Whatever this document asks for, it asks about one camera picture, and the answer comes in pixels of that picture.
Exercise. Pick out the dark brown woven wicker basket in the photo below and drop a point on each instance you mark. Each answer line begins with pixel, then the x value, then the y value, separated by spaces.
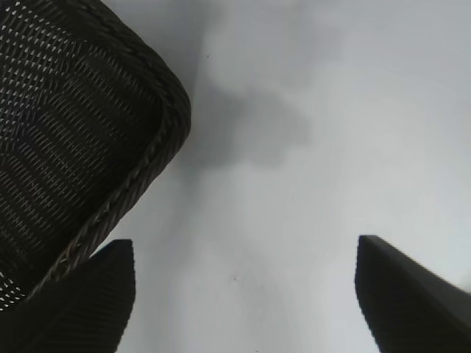
pixel 73 128

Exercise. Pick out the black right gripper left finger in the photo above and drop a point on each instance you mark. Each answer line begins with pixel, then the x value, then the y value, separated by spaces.
pixel 92 312

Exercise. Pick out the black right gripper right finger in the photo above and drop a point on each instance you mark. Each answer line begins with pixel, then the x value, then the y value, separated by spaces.
pixel 412 309

